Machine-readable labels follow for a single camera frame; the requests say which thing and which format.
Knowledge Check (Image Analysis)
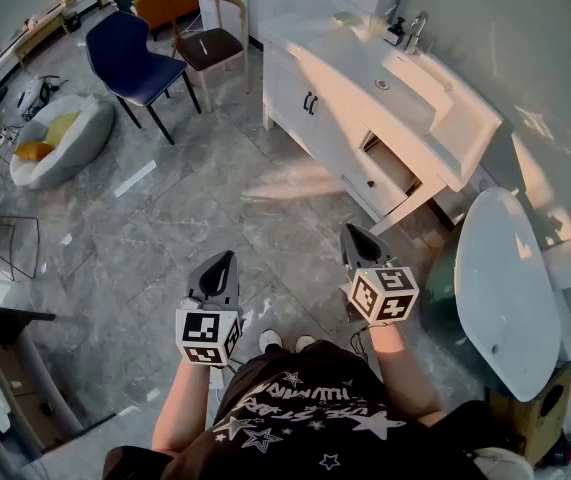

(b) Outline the brown seat wooden chair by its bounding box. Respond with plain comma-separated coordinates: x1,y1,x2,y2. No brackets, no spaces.
171,0,253,114

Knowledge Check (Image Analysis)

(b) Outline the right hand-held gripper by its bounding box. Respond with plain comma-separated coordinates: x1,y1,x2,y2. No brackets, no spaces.
339,223,421,328

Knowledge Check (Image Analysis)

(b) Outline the white sink basin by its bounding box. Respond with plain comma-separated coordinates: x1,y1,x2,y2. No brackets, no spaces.
308,26,455,135

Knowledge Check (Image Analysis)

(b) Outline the dark desk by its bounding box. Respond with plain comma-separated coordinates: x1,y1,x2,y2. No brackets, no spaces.
0,299,87,469

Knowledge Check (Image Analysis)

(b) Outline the white floor appliance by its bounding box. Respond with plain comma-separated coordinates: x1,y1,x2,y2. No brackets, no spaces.
15,76,52,118

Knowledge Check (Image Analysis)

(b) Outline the black wire frame rack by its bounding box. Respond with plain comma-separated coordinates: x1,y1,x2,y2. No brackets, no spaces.
0,214,41,283

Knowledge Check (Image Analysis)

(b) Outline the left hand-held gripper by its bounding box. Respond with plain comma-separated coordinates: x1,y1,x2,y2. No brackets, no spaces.
174,250,245,369

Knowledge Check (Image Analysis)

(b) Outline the person's left forearm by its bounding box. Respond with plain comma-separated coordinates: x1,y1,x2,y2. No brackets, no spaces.
151,356,217,455

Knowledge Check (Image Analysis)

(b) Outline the grey bean bag chair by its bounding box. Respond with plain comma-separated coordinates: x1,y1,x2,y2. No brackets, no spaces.
9,93,116,191

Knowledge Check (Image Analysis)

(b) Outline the yellow cushion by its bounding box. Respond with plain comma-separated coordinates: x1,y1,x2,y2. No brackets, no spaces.
43,111,83,148

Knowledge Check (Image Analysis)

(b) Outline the person's white left shoe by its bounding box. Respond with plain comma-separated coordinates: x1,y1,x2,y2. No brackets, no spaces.
258,329,284,354

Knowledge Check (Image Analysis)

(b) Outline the orange sofa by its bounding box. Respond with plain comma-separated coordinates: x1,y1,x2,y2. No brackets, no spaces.
103,0,201,33

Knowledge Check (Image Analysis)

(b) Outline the person's black star-print shirt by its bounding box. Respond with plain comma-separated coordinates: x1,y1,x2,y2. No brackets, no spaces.
102,340,521,480

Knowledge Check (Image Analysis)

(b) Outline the white strip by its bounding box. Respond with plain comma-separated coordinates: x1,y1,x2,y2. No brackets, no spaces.
113,159,158,199

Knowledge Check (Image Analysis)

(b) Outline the chrome faucet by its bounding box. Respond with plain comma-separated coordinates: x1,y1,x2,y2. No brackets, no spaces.
403,11,431,56

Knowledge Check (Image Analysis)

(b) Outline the person's right forearm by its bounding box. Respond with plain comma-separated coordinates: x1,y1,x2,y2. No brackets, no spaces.
367,321,447,428

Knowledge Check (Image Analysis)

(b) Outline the white vanity cabinet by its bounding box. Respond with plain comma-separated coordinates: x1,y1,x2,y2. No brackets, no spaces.
258,11,505,237

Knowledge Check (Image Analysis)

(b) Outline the orange cushion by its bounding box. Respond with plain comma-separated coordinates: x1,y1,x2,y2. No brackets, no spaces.
13,140,56,162

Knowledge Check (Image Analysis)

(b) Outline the low wooden bench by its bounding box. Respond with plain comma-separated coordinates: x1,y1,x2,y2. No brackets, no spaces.
11,4,72,70

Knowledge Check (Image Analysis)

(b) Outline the dark blue plastic chair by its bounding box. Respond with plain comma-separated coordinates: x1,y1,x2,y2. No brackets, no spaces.
85,10,203,146

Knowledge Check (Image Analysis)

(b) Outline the wooden box with hole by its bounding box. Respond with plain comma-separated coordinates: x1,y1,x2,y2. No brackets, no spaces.
483,361,571,465

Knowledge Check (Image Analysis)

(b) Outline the dark green waste bin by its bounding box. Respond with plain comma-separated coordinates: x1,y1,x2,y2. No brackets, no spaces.
423,249,468,340

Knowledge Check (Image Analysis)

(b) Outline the black soap dispenser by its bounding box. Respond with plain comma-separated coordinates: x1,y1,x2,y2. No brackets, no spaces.
383,16,407,47

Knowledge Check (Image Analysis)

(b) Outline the white cabinet drawer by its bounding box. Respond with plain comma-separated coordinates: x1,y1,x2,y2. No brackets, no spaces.
341,134,424,218

